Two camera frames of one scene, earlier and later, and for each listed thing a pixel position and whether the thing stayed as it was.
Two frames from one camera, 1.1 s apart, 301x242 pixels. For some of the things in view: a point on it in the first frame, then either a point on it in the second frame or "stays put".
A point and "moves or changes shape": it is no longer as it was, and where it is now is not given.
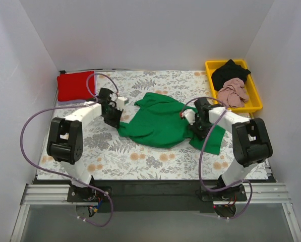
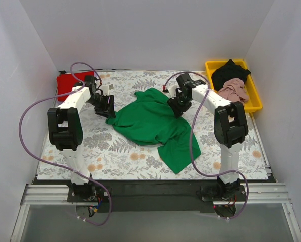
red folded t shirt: x=72 y=86 stays put
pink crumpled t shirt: x=233 y=93 stays put
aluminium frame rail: x=53 y=194 stays put
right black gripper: x=199 y=125 to x=179 y=104
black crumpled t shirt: x=230 y=69 stays put
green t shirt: x=156 y=119 moves or changes shape
